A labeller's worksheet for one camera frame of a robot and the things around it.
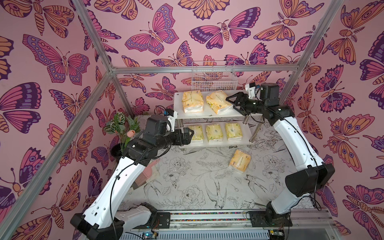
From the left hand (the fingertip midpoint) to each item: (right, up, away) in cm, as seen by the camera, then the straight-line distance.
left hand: (187, 131), depth 67 cm
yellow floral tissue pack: (+5, -4, +26) cm, 27 cm away
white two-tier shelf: (+19, +7, +50) cm, 54 cm away
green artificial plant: (-34, +3, +8) cm, 35 cm away
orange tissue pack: (+32, -19, +25) cm, 44 cm away
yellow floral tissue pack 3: (+29, -1, +31) cm, 42 cm away
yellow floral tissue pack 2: (+16, -2, +31) cm, 35 cm away
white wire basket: (+17, +34, +38) cm, 54 cm away
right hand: (+18, +14, +5) cm, 23 cm away
